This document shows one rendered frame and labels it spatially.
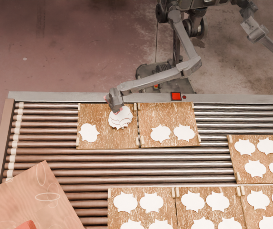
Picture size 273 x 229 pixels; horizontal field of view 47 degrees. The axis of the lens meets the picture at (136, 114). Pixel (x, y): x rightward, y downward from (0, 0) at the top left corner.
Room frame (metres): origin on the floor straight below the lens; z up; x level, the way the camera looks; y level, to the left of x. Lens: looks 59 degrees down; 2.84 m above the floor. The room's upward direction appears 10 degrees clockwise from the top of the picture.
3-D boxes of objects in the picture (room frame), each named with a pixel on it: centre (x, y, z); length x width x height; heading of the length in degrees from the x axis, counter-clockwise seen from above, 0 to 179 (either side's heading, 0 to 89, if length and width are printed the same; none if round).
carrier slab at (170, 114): (1.11, -0.23, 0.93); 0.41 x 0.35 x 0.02; 103
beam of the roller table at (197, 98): (1.32, -0.10, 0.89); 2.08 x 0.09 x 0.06; 101
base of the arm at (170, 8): (1.67, -0.12, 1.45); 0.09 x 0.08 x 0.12; 115
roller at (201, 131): (1.06, -0.15, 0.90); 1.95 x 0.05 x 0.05; 101
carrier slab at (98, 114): (1.02, 0.18, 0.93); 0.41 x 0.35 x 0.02; 101
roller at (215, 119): (1.15, -0.13, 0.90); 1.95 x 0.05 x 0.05; 101
